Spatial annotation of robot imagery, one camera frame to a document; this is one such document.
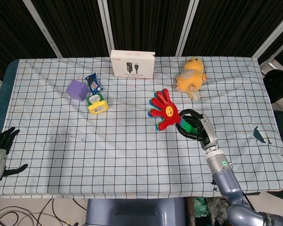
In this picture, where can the checkered white tablecloth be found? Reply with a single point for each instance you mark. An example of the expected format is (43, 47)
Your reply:
(108, 146)

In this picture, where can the cardboard box with bags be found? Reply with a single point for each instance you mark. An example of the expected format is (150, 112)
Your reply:
(210, 210)

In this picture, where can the purple foam cube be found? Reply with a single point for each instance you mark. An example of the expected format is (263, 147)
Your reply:
(77, 90)

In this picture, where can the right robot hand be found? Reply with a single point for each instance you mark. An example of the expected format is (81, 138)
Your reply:
(200, 129)

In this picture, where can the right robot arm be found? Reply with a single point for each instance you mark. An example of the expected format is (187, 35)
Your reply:
(235, 186)

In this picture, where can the black chair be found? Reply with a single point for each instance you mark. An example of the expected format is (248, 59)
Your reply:
(279, 87)

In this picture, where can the blue snack packet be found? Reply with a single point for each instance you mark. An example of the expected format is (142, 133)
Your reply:
(94, 84)

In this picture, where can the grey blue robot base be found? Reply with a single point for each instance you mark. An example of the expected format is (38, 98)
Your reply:
(136, 212)

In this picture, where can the red hand clapper toy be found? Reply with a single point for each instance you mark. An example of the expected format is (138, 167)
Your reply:
(166, 111)

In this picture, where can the yellow plush toy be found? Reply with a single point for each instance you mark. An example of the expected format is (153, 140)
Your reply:
(191, 75)

